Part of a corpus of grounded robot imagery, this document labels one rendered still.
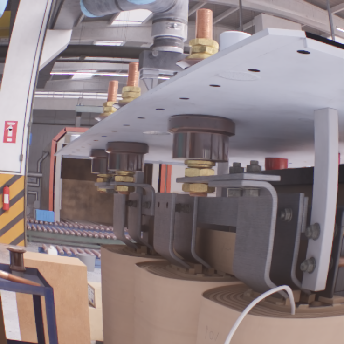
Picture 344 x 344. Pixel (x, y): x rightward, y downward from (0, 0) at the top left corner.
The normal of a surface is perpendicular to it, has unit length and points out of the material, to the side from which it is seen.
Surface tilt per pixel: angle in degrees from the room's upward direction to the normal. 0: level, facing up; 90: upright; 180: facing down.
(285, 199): 90
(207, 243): 90
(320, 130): 90
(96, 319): 90
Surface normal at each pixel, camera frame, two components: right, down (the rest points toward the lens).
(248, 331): -0.85, -0.07
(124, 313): -0.59, -0.07
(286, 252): -0.95, -0.07
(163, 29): -0.31, -0.07
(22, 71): 0.29, -0.04
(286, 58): -0.05, 1.00
